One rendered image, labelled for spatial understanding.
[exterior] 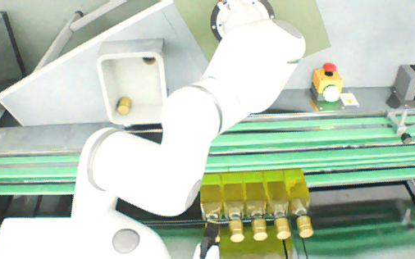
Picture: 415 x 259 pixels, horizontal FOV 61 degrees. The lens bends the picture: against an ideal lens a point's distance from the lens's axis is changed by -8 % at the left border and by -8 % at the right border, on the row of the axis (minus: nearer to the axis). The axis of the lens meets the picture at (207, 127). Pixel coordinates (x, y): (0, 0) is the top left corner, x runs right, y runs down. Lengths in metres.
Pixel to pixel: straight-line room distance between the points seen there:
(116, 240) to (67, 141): 0.72
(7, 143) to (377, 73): 1.17
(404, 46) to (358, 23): 0.18
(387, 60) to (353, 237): 0.54
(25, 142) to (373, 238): 1.10
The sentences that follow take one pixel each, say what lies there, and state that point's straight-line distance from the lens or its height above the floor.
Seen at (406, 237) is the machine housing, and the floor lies 1.10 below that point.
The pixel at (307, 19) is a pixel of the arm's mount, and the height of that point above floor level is 0.84.
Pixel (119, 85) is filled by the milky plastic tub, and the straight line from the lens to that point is 1.11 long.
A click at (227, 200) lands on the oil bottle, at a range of 0.97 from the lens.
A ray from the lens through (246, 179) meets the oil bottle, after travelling 1.02.
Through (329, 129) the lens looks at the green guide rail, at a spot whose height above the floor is 0.93.
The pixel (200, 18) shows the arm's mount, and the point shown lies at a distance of 0.92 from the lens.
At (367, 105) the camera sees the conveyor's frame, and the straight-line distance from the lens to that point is 1.14.
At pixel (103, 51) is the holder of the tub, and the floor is 0.81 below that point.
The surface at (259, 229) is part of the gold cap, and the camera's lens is 0.93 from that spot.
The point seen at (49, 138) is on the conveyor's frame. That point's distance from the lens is 1.22.
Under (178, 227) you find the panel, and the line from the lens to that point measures 1.12.
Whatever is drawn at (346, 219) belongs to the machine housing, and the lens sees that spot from 1.23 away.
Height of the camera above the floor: 1.69
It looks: 52 degrees down
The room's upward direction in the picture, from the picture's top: 177 degrees clockwise
